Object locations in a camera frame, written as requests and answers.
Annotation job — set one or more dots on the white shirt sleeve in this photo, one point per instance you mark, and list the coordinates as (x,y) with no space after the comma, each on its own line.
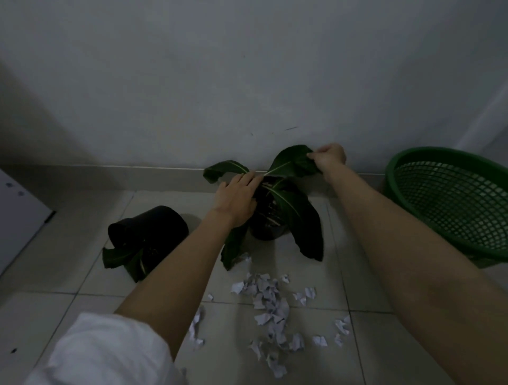
(107,353)

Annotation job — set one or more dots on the person's left fingers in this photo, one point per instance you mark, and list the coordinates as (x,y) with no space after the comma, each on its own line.
(245,183)

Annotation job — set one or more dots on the person's right hand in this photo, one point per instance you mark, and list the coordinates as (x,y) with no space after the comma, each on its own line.
(331,158)

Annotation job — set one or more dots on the small plant in black pot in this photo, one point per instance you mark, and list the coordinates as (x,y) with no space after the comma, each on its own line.
(153,230)

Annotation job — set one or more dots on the pile of torn white paper scraps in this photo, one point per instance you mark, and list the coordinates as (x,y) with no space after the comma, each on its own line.
(272,309)

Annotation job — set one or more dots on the person's right fingers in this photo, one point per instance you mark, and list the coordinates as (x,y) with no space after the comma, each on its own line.
(315,158)

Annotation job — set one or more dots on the person's left hand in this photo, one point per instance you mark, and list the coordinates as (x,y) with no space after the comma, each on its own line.
(234,202)

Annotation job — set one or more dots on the person's left forearm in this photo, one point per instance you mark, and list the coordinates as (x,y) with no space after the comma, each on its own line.
(178,277)

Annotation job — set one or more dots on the green plastic mesh basket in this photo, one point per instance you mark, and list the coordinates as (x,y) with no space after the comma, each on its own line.
(448,198)

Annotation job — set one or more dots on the large leafy plant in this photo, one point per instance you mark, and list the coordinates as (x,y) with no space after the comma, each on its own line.
(295,214)

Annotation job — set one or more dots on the person's right forearm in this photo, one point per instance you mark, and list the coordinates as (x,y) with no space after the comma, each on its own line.
(416,269)

